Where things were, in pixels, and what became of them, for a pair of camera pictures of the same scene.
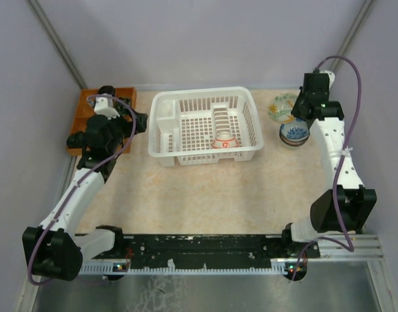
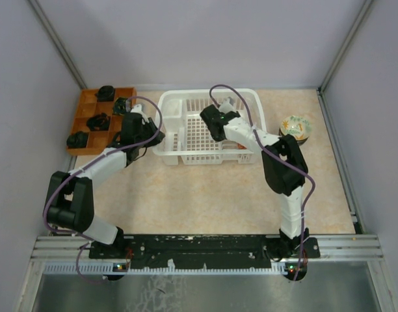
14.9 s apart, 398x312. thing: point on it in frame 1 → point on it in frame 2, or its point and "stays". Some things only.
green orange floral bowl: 280,107 → 296,126
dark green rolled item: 77,139 stays
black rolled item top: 107,90 stays
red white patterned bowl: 225,140 → 239,146
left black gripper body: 120,129 → 148,131
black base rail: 202,251 stays
